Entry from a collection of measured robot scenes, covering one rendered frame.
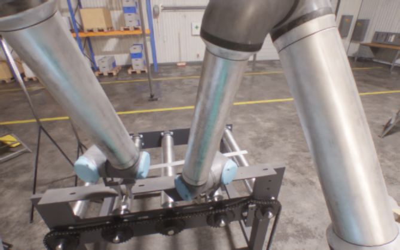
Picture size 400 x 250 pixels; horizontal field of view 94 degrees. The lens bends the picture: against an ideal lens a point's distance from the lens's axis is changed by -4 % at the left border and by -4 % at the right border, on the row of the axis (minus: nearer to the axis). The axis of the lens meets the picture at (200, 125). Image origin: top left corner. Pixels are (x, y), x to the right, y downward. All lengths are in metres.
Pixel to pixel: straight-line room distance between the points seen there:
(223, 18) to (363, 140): 0.32
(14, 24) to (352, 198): 0.59
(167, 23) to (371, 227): 9.63
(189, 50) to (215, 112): 9.54
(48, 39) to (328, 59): 0.44
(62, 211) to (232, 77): 1.13
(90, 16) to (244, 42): 8.51
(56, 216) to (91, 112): 0.95
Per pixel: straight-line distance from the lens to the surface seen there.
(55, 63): 0.39
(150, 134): 1.98
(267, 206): 1.32
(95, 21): 8.73
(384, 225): 0.51
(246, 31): 0.33
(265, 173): 1.12
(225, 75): 0.37
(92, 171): 0.70
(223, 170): 0.71
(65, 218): 1.33
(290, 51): 0.42
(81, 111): 0.44
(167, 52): 9.89
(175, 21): 9.80
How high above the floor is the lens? 1.89
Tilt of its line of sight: 28 degrees down
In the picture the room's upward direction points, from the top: 1 degrees counter-clockwise
